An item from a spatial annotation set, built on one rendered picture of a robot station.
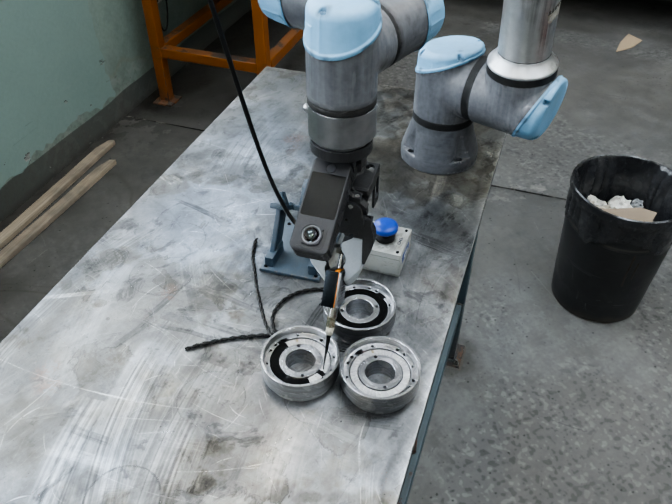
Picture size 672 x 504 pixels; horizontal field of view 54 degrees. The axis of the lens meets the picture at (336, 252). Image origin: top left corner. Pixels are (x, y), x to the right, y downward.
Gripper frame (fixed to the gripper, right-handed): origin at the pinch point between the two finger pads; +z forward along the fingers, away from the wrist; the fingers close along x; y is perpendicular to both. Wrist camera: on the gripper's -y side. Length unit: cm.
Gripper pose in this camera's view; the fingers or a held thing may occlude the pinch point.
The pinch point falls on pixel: (336, 278)
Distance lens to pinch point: 85.2
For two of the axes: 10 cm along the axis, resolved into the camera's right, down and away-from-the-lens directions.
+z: 0.0, 7.5, 6.6
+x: -9.6, -1.9, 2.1
